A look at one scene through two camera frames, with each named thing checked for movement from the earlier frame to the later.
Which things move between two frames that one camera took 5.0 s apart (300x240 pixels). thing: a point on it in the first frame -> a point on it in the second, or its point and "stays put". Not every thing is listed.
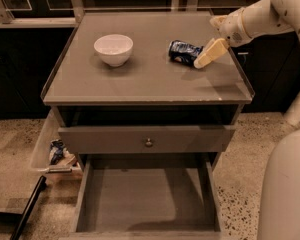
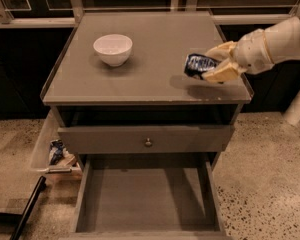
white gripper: [234, 28] -> [252, 54]
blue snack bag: [57, 151] stays put
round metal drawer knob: [148, 143] stays put
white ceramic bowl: [115, 49] stays put
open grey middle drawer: [145, 196] stays put
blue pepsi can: [183, 52] -> [197, 65]
